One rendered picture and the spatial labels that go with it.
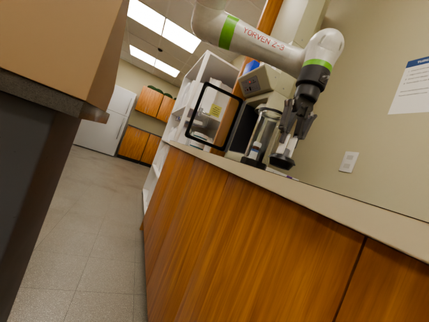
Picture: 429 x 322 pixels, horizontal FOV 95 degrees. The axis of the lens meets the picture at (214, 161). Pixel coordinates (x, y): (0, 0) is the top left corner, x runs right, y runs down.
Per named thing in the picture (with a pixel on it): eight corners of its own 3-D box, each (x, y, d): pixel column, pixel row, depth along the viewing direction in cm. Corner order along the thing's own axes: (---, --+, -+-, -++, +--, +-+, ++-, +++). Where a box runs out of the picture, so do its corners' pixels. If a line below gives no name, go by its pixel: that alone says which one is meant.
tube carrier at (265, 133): (256, 167, 83) (274, 119, 83) (272, 172, 73) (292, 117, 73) (235, 158, 79) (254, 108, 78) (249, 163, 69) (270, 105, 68)
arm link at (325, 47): (323, 14, 59) (358, 27, 60) (305, 39, 72) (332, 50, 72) (307, 57, 60) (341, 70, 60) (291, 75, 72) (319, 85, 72)
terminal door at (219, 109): (224, 152, 140) (244, 99, 140) (183, 136, 132) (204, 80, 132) (223, 152, 141) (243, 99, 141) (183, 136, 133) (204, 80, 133)
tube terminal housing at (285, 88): (250, 169, 152) (286, 76, 151) (277, 179, 122) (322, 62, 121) (223, 159, 142) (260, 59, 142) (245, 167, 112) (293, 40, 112)
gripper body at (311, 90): (309, 80, 60) (298, 108, 60) (327, 92, 63) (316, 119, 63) (291, 85, 67) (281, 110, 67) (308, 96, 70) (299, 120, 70)
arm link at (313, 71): (311, 82, 72) (293, 69, 68) (341, 74, 61) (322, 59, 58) (305, 98, 72) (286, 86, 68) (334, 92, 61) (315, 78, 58)
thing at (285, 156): (279, 168, 71) (286, 151, 71) (299, 174, 63) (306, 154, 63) (260, 160, 68) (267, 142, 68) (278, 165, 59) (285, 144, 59)
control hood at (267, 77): (246, 98, 142) (251, 85, 142) (274, 89, 112) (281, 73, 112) (232, 91, 137) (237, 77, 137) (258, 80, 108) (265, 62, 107)
